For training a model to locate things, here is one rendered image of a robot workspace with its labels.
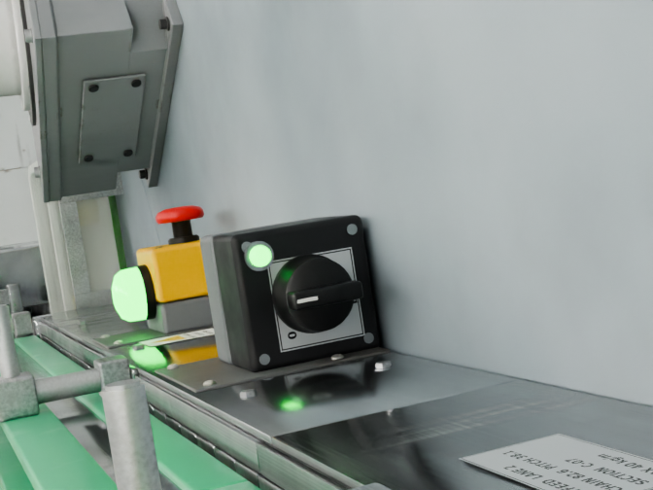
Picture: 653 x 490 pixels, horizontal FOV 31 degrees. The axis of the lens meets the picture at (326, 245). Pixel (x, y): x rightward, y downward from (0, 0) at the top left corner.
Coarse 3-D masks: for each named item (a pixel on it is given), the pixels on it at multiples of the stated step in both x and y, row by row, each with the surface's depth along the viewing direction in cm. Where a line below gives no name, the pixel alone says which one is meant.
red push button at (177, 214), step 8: (176, 208) 96; (184, 208) 95; (192, 208) 96; (200, 208) 96; (160, 216) 95; (168, 216) 95; (176, 216) 95; (184, 216) 95; (192, 216) 95; (200, 216) 96; (176, 224) 96; (184, 224) 96; (176, 232) 96; (184, 232) 96
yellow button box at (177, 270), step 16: (176, 240) 96; (192, 240) 96; (144, 256) 96; (160, 256) 93; (176, 256) 93; (192, 256) 94; (160, 272) 93; (176, 272) 93; (192, 272) 94; (160, 288) 93; (176, 288) 93; (192, 288) 94; (160, 304) 93; (176, 304) 93; (192, 304) 94; (208, 304) 94; (160, 320) 94; (176, 320) 93; (192, 320) 94; (208, 320) 94
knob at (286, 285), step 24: (288, 264) 66; (312, 264) 65; (336, 264) 65; (288, 288) 64; (312, 288) 64; (336, 288) 64; (360, 288) 64; (288, 312) 65; (312, 312) 65; (336, 312) 65
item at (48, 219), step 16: (32, 176) 152; (32, 192) 153; (48, 208) 139; (48, 224) 154; (48, 240) 154; (64, 240) 140; (48, 256) 154; (64, 256) 140; (48, 272) 154; (64, 272) 139; (48, 288) 154; (64, 288) 139; (64, 304) 139
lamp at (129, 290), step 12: (144, 264) 96; (120, 276) 94; (132, 276) 94; (144, 276) 94; (120, 288) 94; (132, 288) 94; (144, 288) 94; (120, 300) 94; (132, 300) 93; (144, 300) 94; (120, 312) 94; (132, 312) 94; (144, 312) 94
